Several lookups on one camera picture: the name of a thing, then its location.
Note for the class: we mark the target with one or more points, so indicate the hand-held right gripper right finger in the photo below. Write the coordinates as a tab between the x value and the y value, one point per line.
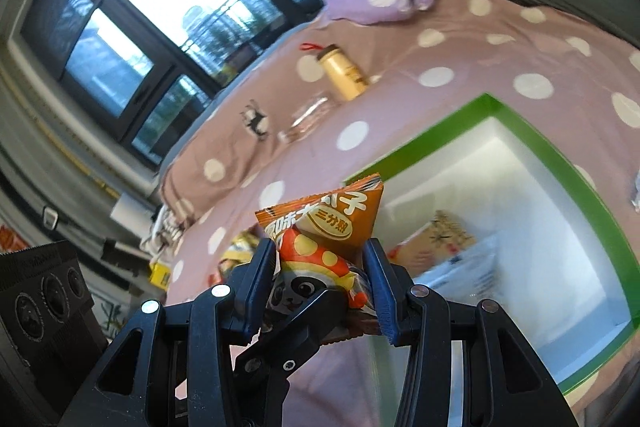
382	299

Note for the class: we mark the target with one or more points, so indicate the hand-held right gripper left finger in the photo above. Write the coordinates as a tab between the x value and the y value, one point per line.
260	289

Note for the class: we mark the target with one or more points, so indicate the yellow snack packet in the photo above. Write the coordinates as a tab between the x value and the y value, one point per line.
239	257

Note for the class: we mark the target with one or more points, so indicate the orange panda snack packet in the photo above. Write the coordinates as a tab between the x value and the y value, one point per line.
320	227

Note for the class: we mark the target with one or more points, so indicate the green-rimmed white box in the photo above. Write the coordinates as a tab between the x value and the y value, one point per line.
545	187

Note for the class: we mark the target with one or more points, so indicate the white and blue snack packet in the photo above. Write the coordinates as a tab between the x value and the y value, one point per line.
470	274

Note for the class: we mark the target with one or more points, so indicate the beige snack packet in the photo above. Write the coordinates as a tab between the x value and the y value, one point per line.
445	232

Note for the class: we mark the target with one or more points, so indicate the small yellow box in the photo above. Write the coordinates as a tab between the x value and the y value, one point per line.
161	276

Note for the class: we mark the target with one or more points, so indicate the silver metal latch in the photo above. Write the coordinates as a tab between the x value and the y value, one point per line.
50	219

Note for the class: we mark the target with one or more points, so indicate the black and white striped cloth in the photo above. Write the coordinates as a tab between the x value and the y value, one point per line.
162	232

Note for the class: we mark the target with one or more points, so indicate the white paper roll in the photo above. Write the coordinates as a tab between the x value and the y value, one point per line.
131	209

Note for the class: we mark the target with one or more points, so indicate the yellow bottle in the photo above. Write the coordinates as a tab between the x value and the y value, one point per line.
345	74

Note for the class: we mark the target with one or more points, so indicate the pink polka-dot blanket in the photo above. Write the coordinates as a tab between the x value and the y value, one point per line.
450	57

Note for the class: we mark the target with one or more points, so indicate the silver wrapper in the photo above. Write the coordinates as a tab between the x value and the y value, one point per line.
636	192

